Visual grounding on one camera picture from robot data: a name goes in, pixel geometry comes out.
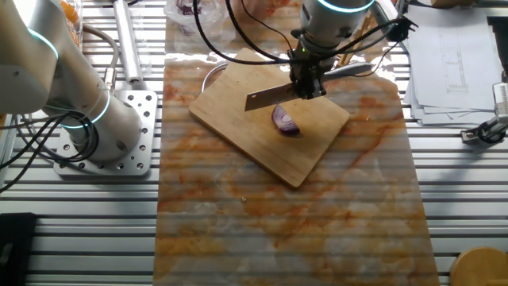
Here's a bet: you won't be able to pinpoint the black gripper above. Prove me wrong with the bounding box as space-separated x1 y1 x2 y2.
288 50 328 100

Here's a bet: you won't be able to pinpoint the steel kitchen knife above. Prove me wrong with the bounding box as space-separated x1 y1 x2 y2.
244 61 375 113

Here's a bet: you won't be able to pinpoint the red onion wedge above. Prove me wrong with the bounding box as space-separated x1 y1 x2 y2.
271 103 302 137

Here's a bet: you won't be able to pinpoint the wooden peg rack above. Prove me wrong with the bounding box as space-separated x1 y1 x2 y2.
337 10 384 68

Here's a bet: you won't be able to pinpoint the wooden cutting board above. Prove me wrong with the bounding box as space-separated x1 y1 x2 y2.
188 47 351 188

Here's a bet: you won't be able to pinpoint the marble pattern table mat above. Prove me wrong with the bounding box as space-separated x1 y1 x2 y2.
152 0 441 286

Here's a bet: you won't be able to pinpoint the white paper stack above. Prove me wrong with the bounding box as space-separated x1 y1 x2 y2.
392 3 506 127

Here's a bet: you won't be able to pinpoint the chopped red onion bits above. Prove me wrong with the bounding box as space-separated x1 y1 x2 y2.
175 0 199 37

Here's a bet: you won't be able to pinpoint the clear plastic fruit container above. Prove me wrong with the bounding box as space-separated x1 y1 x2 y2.
58 0 85 51

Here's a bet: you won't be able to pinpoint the orange fruit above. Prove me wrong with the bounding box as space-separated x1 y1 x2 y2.
59 0 79 23
67 26 83 47

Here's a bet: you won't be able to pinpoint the wooden stand round base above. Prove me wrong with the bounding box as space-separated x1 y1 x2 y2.
448 245 508 286

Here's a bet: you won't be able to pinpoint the black box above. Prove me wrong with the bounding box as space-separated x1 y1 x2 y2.
0 212 39 286

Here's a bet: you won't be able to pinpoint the black wrist cables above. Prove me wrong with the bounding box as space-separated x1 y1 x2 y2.
192 0 402 79

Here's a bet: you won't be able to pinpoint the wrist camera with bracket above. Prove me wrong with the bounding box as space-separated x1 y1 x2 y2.
368 0 418 43

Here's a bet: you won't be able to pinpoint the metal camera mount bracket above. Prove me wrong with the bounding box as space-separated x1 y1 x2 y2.
460 114 508 145

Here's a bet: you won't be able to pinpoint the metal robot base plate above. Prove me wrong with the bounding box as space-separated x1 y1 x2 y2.
53 89 159 177

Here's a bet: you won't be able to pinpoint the grey cable metal connector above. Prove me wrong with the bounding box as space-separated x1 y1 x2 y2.
81 23 121 93

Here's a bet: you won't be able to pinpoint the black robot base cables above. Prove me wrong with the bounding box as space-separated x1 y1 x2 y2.
0 110 101 194

